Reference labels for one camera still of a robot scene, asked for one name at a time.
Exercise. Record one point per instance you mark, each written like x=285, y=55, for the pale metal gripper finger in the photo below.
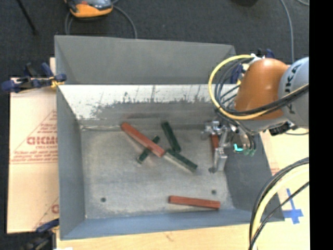
x=220, y=160
x=214, y=128

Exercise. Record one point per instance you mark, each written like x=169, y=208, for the small red-brown block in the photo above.
x=215, y=142

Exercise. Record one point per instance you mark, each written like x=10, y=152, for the dark green flat block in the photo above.
x=183, y=161
x=171, y=137
x=144, y=155

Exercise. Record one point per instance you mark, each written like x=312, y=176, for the red-brown flat block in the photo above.
x=193, y=202
x=143, y=139

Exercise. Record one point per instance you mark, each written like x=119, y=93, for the grey metal bin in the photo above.
x=145, y=191

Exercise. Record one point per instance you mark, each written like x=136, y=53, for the brown cardboard board, red print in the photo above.
x=31, y=165

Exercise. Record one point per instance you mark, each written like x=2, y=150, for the black cylinder on white bracket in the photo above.
x=279, y=129

